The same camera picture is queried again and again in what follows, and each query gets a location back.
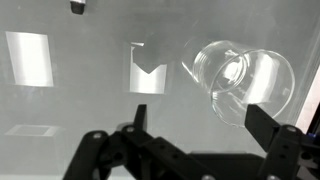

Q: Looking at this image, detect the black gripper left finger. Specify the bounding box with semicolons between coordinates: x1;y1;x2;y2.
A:
133;104;147;130

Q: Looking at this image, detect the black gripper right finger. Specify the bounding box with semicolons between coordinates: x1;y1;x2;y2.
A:
245;104;280;152

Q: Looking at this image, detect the clear glass cup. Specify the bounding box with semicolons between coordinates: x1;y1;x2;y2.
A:
181;39;295;127

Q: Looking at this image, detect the black whiteboard marker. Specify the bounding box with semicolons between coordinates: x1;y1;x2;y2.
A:
70;0;86;15

